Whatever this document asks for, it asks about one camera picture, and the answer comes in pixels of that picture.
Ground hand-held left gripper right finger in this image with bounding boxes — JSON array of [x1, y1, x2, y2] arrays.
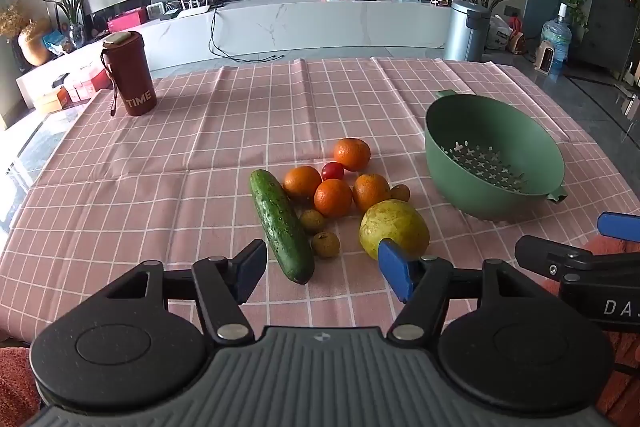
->
[[377, 239, 540, 343]]

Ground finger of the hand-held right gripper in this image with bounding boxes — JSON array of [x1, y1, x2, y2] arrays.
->
[[597, 211, 640, 239], [515, 234, 603, 279]]

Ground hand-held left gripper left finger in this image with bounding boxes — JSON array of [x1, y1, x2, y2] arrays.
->
[[107, 239, 268, 347]]

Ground yellow-green guava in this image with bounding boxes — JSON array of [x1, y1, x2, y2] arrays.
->
[[358, 200, 431, 262]]

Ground green cucumber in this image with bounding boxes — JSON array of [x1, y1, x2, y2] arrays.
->
[[249, 169, 316, 285]]

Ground small green fruit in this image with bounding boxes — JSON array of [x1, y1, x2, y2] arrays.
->
[[311, 231, 341, 259]]

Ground orange mandarin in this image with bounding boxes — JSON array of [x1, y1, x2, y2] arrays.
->
[[353, 174, 392, 214], [314, 178, 354, 218], [283, 165, 323, 202], [333, 138, 372, 172]]

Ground green colander bowl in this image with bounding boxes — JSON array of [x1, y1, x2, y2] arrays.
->
[[424, 90, 568, 223]]

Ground pink checked tablecloth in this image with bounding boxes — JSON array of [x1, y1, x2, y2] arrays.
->
[[0, 56, 640, 360]]

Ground blue water bottle with pump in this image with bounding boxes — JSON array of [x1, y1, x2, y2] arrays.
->
[[539, 3, 573, 76]]

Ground grey cabinet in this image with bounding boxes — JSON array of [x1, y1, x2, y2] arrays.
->
[[569, 0, 640, 75]]

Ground white plastic bag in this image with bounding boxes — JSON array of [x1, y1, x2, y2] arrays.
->
[[486, 13, 514, 54]]

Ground silver pedal trash can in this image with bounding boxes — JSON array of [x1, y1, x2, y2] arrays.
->
[[444, 0, 493, 63]]

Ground red gift boxes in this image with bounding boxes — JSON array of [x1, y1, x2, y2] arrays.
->
[[64, 61, 114, 106]]

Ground white marble media console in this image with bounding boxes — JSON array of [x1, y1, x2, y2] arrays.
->
[[15, 0, 455, 110]]

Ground cardboard box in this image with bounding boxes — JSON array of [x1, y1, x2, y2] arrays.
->
[[34, 86, 72, 114]]

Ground person's red fuzzy clothing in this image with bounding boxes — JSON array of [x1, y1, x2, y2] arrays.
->
[[0, 346, 43, 420]]

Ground white router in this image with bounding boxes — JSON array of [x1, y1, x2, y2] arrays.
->
[[176, 0, 215, 19]]

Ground pink-red flat box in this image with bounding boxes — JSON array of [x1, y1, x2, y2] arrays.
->
[[107, 7, 146, 34]]

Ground green plant in glass vase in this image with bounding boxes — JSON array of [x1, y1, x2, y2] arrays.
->
[[44, 0, 95, 48]]

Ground dried flowers in orange vase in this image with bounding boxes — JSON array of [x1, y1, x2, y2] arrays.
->
[[0, 1, 52, 68]]

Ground red tumbler with strap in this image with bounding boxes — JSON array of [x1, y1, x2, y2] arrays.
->
[[101, 31, 158, 117]]

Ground black cable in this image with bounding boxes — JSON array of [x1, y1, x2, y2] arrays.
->
[[209, 3, 287, 60]]

